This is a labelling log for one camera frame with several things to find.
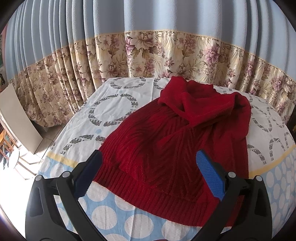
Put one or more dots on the beige board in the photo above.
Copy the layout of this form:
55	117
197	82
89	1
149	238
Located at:
17	120

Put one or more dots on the patterned bed sheet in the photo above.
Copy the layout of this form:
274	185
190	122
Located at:
271	151

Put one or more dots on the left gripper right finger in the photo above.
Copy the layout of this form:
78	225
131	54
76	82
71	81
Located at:
244	211

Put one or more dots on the red knitted sweater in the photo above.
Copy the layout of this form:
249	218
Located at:
150	159

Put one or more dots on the wooden chair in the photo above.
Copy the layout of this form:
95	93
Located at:
7	144

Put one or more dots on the blue floral curtain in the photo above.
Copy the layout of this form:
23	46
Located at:
57	53

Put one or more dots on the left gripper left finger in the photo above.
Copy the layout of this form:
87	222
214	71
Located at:
43	220

